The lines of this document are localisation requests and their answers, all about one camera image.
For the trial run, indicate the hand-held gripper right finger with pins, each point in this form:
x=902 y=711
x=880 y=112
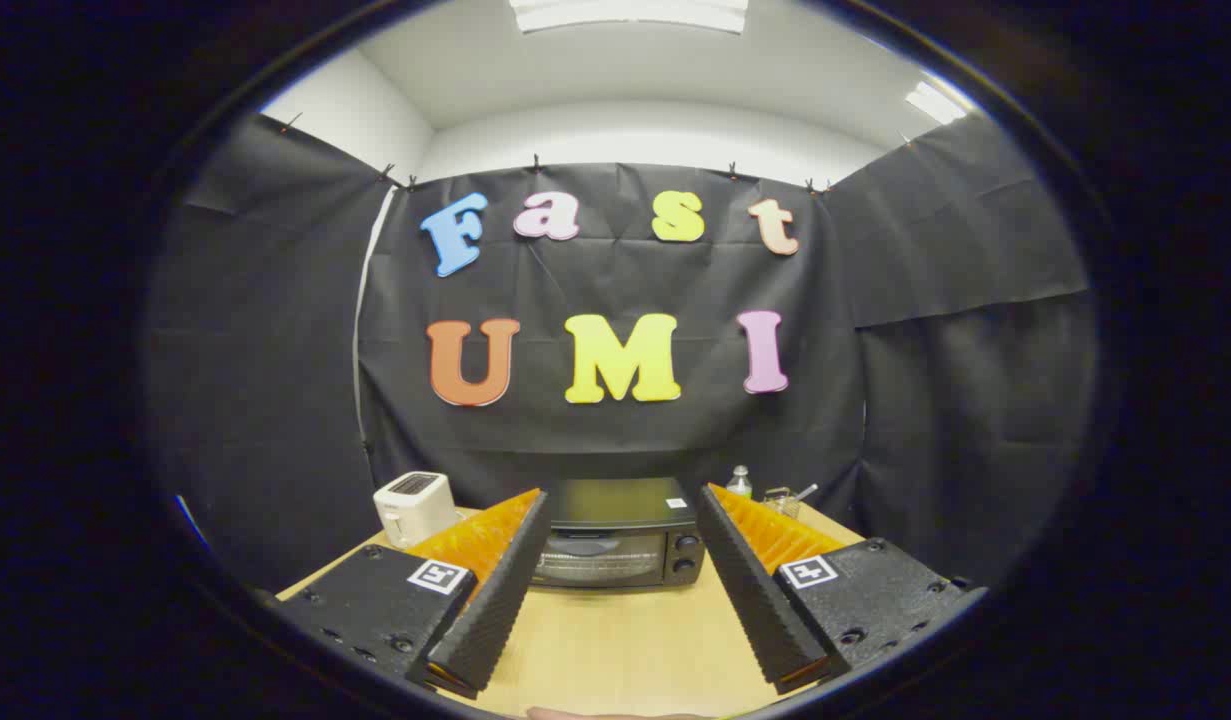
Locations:
x=760 y=600

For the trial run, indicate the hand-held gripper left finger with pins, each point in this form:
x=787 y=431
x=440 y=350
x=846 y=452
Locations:
x=495 y=610

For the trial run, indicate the black toaster oven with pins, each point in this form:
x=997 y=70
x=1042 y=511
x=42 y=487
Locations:
x=615 y=510

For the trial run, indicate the white pop-up toaster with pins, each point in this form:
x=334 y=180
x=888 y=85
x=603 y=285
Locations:
x=413 y=510

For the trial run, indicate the clear bottle with green label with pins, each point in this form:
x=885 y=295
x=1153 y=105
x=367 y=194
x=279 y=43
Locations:
x=739 y=485

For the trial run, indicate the small ceiling light panel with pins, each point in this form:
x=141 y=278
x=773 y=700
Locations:
x=935 y=102

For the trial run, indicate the long ceiling light panel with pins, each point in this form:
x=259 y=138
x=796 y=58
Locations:
x=630 y=12

